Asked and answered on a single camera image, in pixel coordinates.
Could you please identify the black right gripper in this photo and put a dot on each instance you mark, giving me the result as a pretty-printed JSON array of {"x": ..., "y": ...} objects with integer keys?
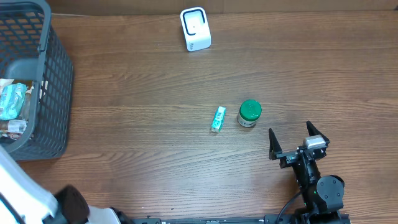
[{"x": 288, "y": 157}]

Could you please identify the green lid jar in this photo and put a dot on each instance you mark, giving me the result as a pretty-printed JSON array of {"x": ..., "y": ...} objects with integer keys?
[{"x": 249, "y": 113}]

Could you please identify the beige Pantree snack pouch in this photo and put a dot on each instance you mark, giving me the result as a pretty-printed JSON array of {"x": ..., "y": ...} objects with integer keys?
[{"x": 14, "y": 128}]

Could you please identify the teal snack packet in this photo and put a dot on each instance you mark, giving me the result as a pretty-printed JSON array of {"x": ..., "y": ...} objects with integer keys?
[{"x": 12, "y": 100}]

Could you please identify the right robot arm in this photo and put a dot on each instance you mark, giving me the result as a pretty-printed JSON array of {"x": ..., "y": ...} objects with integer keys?
[{"x": 320, "y": 198}]

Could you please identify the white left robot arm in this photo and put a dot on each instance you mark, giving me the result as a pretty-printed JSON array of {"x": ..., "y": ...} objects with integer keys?
[{"x": 25, "y": 201}]

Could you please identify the white barcode scanner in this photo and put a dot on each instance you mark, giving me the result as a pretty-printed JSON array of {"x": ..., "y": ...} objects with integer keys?
[{"x": 196, "y": 29}]

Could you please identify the small teal box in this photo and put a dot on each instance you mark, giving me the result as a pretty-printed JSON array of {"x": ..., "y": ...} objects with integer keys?
[{"x": 218, "y": 119}]

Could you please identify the dark grey plastic basket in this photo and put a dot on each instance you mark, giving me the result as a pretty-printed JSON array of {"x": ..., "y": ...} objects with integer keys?
[{"x": 31, "y": 50}]

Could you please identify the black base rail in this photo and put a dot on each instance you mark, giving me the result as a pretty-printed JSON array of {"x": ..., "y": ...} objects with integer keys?
[{"x": 242, "y": 220}]

